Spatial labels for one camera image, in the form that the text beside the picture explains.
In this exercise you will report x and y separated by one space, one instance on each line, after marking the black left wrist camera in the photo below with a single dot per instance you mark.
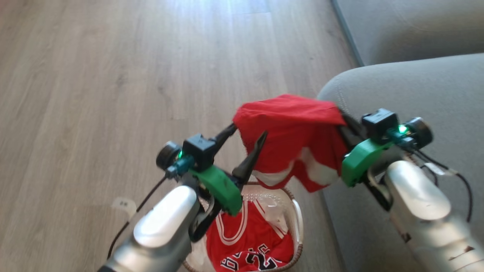
198 151

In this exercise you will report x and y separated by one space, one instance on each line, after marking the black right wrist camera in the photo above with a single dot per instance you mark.
380 124

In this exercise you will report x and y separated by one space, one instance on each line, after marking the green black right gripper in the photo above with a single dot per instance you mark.
363 160

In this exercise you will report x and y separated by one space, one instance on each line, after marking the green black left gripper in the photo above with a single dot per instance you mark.
219 187

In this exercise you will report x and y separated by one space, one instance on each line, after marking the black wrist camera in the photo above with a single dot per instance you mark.
380 124
198 151

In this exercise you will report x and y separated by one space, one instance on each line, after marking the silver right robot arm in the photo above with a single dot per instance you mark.
427 204

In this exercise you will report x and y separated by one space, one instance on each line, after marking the white laundry basket brown rim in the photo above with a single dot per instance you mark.
297 223

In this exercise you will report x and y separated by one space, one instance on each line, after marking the grey sofa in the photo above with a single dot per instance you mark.
416 90

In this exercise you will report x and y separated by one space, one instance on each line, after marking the grey flat sofa section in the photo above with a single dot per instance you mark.
408 26

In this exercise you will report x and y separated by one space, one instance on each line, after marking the red basketball jersey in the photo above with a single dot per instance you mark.
291 128

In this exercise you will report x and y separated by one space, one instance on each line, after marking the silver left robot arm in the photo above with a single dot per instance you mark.
162 226

